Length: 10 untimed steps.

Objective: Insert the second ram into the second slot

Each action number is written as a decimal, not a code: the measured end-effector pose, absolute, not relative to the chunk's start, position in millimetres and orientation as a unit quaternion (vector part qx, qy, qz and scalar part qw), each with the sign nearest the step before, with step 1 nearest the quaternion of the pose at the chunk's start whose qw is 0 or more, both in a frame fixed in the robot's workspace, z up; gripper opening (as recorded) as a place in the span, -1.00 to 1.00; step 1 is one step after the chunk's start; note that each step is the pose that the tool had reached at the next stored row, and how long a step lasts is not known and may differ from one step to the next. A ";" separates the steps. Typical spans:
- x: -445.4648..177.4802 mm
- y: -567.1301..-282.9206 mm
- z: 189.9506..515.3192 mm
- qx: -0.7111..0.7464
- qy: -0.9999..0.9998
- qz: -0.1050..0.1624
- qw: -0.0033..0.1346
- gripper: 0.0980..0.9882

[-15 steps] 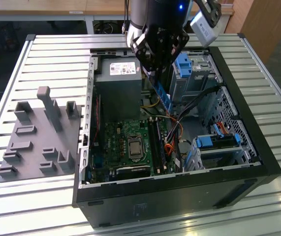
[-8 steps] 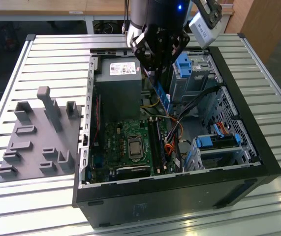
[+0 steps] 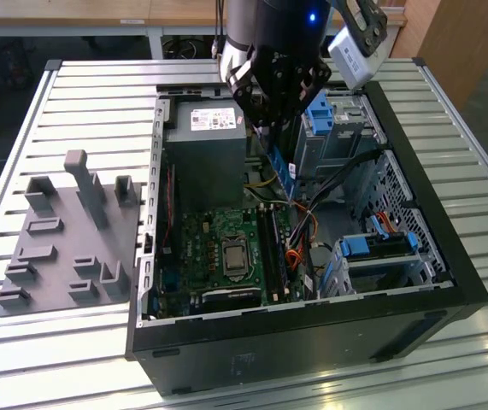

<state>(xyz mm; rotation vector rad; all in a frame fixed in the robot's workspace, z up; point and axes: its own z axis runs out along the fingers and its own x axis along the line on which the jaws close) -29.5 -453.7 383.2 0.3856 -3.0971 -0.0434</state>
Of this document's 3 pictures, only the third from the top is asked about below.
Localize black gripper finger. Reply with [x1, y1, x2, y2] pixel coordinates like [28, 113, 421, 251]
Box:
[225, 45, 288, 130]
[277, 56, 333, 130]

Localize blue RAM stick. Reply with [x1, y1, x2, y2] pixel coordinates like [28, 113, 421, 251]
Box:
[266, 126, 301, 205]

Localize black RAM slot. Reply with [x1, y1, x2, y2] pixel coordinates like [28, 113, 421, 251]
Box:
[256, 204, 279, 305]

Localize blue drive carrier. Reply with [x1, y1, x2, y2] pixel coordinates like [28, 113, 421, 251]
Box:
[305, 90, 335, 137]

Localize grey metal drive cage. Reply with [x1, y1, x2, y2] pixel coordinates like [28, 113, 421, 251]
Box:
[293, 87, 389, 196]

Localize grey power supply unit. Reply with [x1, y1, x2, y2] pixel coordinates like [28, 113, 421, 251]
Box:
[162, 101, 248, 208]

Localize metal socket cover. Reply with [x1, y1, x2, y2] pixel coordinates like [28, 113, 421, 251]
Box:
[219, 236, 252, 284]

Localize green motherboard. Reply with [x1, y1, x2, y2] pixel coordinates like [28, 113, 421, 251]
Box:
[156, 203, 313, 319]

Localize wooden cabinet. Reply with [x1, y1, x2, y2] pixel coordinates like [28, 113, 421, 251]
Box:
[391, 0, 488, 113]

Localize blue disk carrier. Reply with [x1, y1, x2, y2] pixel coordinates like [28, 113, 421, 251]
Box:
[339, 233, 419, 259]

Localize silver CPU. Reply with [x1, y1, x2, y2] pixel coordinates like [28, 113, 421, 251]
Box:
[225, 248, 247, 274]

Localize grey metal disk bay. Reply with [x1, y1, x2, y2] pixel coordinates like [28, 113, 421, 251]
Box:
[318, 232, 452, 300]

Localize black graphics card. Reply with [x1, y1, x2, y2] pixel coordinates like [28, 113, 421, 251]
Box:
[201, 285, 262, 311]

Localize grey parts rack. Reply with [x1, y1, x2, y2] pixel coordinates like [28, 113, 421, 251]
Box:
[0, 149, 149, 319]

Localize black PC case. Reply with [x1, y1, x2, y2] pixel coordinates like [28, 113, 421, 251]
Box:
[123, 79, 488, 396]

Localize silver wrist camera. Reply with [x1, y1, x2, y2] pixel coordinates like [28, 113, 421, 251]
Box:
[326, 0, 389, 91]

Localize yellow wires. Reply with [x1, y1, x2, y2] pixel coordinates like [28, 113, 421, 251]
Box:
[244, 173, 279, 202]

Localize blue and orange cable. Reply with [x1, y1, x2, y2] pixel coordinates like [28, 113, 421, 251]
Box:
[369, 211, 403, 240]

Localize orange wires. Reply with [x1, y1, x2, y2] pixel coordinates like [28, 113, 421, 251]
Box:
[284, 200, 320, 271]

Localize wooden desk with white frame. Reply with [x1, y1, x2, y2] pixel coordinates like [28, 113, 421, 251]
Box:
[0, 0, 408, 60]

